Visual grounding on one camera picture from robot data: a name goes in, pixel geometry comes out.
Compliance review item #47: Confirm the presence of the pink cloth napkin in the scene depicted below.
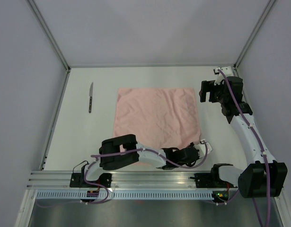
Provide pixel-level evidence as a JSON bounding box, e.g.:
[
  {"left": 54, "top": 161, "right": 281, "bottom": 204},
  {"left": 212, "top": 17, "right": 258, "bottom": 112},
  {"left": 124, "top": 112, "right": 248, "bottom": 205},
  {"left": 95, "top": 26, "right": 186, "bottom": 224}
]
[{"left": 113, "top": 88, "right": 201, "bottom": 149}]

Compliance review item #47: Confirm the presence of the steel knife black handle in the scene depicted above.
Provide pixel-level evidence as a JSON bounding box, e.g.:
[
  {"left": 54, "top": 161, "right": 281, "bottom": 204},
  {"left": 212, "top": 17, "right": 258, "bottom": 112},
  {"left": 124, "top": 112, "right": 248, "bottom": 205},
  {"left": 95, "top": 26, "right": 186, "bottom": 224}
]
[{"left": 88, "top": 82, "right": 93, "bottom": 114}]

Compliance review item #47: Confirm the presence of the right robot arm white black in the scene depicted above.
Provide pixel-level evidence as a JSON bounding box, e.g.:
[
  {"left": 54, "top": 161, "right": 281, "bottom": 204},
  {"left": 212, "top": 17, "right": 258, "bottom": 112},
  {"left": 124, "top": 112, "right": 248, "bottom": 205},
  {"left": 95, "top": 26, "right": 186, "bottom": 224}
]
[{"left": 199, "top": 77, "right": 288, "bottom": 198}]

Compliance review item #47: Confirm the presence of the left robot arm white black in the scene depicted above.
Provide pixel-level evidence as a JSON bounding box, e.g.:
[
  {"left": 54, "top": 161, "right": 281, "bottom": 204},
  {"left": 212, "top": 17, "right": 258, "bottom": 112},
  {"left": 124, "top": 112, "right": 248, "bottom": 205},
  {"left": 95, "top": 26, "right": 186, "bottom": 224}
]
[{"left": 80, "top": 134, "right": 208, "bottom": 187}]

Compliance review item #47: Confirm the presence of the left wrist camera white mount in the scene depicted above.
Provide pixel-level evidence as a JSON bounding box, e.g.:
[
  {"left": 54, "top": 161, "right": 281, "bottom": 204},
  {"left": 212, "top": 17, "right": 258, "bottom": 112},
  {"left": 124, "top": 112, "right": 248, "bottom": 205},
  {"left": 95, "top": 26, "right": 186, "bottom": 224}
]
[{"left": 194, "top": 139, "right": 213, "bottom": 158}]

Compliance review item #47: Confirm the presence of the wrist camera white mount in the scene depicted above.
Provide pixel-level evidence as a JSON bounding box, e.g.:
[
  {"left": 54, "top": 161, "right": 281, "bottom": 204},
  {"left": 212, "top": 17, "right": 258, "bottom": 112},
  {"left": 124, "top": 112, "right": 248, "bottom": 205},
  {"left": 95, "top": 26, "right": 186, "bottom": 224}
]
[
  {"left": 194, "top": 139, "right": 213, "bottom": 158},
  {"left": 213, "top": 66, "right": 234, "bottom": 85}
]

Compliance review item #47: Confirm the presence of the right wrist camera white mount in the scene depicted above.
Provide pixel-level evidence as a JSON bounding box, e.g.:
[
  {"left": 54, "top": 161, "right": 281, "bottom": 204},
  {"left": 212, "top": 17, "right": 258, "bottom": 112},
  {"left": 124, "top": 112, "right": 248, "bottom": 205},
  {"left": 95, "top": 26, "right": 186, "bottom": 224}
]
[{"left": 213, "top": 66, "right": 234, "bottom": 85}]

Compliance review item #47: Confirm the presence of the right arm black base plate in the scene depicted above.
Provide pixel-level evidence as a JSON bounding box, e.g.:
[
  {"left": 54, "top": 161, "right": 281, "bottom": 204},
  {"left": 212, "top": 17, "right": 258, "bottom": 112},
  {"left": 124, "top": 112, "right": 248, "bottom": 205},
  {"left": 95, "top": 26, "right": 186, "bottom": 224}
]
[{"left": 189, "top": 173, "right": 237, "bottom": 189}]

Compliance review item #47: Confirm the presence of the right aluminium frame post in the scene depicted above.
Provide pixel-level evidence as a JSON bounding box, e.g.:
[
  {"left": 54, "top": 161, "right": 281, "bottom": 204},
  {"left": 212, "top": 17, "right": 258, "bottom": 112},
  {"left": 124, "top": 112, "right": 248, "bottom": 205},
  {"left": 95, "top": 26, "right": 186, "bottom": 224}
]
[{"left": 233, "top": 0, "right": 277, "bottom": 70}]

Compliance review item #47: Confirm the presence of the aluminium frame post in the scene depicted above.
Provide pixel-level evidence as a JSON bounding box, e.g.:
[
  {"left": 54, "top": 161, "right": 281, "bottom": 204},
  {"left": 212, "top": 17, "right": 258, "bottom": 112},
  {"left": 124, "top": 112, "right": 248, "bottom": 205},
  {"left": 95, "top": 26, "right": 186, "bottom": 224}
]
[
  {"left": 233, "top": 0, "right": 277, "bottom": 70},
  {"left": 26, "top": 0, "right": 71, "bottom": 72}
]

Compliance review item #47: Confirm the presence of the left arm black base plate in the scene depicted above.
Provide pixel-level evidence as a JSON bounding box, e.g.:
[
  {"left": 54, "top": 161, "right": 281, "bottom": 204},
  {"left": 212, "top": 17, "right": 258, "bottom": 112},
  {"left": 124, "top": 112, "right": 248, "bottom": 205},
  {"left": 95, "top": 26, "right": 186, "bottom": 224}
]
[{"left": 70, "top": 173, "right": 112, "bottom": 188}]

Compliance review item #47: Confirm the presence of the aluminium mounting rail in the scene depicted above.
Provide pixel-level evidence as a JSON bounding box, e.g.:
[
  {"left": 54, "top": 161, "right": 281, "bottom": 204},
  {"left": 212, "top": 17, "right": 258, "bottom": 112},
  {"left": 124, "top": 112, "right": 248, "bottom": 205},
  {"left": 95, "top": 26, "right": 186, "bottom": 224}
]
[{"left": 26, "top": 171, "right": 228, "bottom": 190}]

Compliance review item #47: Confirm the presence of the white slotted cable duct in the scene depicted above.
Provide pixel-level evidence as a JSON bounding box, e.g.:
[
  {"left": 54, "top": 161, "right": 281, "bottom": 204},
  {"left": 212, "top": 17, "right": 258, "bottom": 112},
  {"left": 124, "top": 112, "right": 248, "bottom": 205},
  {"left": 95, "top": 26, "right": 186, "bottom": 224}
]
[{"left": 36, "top": 189, "right": 213, "bottom": 200}]

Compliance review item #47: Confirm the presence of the left aluminium frame post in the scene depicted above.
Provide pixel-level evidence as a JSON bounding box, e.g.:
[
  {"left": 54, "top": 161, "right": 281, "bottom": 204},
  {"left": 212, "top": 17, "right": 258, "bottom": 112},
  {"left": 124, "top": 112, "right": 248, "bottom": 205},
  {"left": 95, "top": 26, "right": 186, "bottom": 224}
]
[{"left": 26, "top": 0, "right": 71, "bottom": 72}]

